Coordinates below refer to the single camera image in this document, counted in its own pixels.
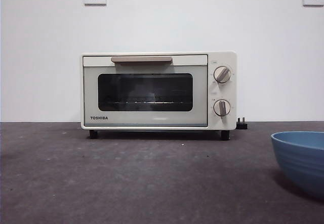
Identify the oven door with beige handle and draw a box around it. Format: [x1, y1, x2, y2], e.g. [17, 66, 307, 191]
[83, 54, 208, 128]

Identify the blue bowl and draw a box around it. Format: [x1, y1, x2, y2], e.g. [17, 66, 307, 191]
[270, 131, 324, 200]

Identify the round beige oven knob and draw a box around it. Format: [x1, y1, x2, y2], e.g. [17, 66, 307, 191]
[213, 66, 231, 84]
[213, 99, 231, 117]

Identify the cream Toshiba toaster oven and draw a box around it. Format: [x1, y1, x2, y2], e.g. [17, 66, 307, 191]
[80, 51, 237, 140]

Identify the black power plug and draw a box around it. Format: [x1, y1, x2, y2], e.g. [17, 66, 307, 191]
[236, 117, 248, 130]

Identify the metal wire oven rack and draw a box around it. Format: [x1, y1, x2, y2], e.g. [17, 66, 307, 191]
[107, 100, 184, 105]

